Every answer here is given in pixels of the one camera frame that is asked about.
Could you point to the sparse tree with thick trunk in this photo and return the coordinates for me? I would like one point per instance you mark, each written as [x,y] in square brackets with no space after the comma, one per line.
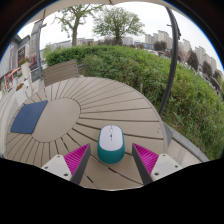
[74,35]

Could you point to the distant apartment buildings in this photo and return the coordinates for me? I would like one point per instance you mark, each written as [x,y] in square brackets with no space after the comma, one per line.
[200,55]

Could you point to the blue mouse pad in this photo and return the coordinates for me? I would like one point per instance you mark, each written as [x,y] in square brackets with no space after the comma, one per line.
[28,116]

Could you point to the dark curved umbrella pole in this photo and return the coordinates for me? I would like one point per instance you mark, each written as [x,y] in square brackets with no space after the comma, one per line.
[173,60]

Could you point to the tall grey sign pillar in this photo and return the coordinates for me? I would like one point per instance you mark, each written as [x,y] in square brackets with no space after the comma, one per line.
[35,43]

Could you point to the leafy round tree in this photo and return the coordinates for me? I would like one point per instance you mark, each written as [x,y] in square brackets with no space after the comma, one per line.
[116,23]

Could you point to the green hedge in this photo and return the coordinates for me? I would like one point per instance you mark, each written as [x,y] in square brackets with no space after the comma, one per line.
[133,70]

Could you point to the grey storefront building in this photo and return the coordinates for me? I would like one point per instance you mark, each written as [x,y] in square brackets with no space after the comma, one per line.
[11,56]

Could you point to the white and teal computer mouse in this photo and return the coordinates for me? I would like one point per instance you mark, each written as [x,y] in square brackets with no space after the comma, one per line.
[111,141]

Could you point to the white planter box with flowers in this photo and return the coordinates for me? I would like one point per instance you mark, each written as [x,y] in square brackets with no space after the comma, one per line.
[25,70]
[20,96]

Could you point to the wooden slatted chair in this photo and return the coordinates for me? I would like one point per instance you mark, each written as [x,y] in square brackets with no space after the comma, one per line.
[60,71]

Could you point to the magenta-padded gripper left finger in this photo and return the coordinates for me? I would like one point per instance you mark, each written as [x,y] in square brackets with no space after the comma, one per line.
[60,165]

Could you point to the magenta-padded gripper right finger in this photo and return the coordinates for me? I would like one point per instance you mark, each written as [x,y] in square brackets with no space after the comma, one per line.
[163,165]

